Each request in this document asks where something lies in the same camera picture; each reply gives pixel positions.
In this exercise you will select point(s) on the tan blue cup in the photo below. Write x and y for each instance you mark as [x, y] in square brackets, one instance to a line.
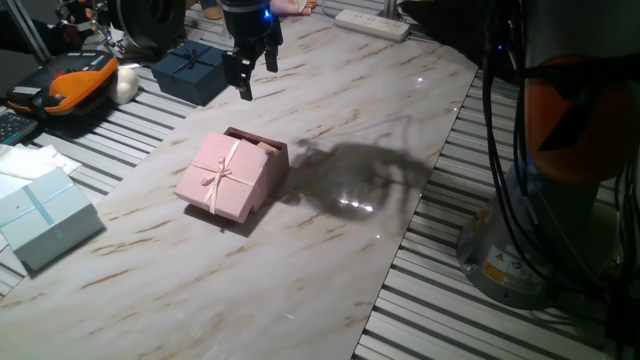
[212, 10]

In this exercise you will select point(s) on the dark blue gift box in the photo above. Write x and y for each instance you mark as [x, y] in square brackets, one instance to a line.
[192, 75]

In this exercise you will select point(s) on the white power strip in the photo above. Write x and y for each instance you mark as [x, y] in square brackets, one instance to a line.
[372, 25]

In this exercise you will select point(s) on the aluminium frame post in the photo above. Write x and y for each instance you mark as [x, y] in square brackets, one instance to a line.
[25, 30]
[390, 7]

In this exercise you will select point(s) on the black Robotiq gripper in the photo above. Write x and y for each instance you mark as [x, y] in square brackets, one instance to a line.
[247, 25]

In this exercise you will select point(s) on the black computer keyboard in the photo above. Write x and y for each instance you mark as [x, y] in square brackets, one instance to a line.
[12, 126]

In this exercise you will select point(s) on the orange black teach pendant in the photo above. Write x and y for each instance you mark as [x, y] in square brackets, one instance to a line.
[65, 85]

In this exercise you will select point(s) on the pink gift box lid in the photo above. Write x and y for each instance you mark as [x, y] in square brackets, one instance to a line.
[225, 175]

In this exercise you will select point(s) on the black silver tripod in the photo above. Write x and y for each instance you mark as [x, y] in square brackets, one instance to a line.
[82, 15]

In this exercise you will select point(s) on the white paper sheets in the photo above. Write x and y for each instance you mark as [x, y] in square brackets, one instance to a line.
[30, 162]

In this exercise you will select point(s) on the marble pattern board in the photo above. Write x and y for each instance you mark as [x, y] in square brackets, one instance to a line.
[280, 280]

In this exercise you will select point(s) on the light blue gift box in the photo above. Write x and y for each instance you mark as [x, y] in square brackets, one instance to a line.
[45, 220]

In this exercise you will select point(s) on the pink gift box base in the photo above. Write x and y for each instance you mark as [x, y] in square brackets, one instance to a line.
[277, 160]

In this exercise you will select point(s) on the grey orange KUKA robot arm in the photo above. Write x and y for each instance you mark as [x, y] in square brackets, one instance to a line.
[575, 120]

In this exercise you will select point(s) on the black filament spool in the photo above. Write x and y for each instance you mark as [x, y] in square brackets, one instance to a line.
[147, 25]

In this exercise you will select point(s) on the small white plush toy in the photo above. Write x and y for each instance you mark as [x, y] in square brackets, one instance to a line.
[125, 85]

